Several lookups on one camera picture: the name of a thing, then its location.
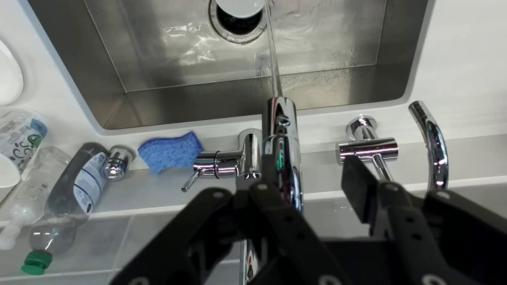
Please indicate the white mug in sink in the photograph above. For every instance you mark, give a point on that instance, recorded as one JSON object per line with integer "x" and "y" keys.
{"x": 242, "y": 9}

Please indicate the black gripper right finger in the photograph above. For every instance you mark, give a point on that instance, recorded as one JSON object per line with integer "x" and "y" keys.
{"x": 443, "y": 235}

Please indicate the small chrome side tap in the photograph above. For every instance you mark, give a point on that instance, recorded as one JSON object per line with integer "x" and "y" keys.
{"x": 365, "y": 145}

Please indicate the white paper plate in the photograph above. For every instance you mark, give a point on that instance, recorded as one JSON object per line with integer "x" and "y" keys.
{"x": 12, "y": 77}

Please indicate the green cap plastic bottle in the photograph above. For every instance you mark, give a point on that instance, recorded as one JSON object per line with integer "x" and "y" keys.
{"x": 69, "y": 207}

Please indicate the chrome gooseneck tap faucet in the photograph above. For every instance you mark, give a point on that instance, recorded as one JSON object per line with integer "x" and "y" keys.
{"x": 268, "y": 154}

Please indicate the chrome soap dispenser knob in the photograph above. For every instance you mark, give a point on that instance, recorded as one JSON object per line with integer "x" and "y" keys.
{"x": 118, "y": 162}

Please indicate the stainless steel sink basin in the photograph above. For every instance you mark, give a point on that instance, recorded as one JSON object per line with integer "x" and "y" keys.
{"x": 153, "y": 62}

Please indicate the chrome curved spout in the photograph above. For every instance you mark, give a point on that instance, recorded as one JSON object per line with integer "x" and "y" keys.
{"x": 436, "y": 146}

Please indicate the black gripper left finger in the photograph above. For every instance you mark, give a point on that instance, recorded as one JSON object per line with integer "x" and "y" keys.
{"x": 189, "y": 248}

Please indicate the blue sponge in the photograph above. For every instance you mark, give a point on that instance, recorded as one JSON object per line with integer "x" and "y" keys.
{"x": 162, "y": 154}

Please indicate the clear plastic bottle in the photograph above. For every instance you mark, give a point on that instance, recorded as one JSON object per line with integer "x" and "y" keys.
{"x": 23, "y": 140}

